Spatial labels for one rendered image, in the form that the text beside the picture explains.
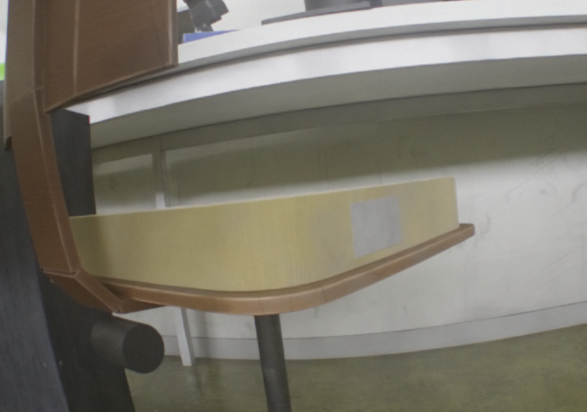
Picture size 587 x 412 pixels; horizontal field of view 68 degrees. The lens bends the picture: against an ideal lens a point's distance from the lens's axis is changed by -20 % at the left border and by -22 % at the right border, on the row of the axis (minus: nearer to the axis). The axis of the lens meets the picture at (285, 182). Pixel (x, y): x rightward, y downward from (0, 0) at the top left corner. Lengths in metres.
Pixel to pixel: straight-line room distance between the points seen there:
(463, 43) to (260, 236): 0.67
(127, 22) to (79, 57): 0.05
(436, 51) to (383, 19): 0.11
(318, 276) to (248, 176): 1.59
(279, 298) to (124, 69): 0.17
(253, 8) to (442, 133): 0.84
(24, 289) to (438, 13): 0.80
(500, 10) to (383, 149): 1.04
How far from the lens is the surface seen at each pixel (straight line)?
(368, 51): 0.94
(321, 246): 0.36
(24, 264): 0.77
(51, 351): 0.78
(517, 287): 1.89
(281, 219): 0.34
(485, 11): 0.91
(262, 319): 0.57
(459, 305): 1.88
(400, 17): 0.90
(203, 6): 1.07
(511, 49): 0.95
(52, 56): 0.39
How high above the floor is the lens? 0.62
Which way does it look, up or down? 1 degrees up
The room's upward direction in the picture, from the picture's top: 6 degrees counter-clockwise
